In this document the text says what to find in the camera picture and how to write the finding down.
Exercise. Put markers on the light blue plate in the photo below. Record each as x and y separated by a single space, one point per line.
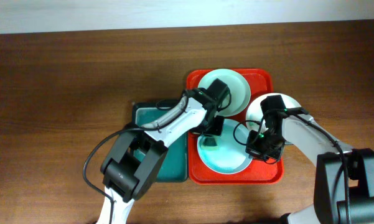
230 156

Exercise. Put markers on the dark green water tray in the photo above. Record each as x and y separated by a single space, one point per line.
174 167

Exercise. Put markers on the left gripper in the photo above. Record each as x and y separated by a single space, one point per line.
218 132

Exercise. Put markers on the white plate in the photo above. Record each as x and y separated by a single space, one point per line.
254 113

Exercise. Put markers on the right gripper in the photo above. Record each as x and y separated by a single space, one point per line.
252 148

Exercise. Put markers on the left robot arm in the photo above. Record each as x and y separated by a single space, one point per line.
134 160

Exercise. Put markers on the red plastic tray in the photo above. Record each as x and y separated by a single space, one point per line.
258 172

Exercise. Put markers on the green yellow sponge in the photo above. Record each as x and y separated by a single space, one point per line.
209 143

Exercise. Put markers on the mint green plate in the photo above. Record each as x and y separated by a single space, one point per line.
239 88

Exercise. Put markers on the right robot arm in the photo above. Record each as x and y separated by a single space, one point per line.
344 180

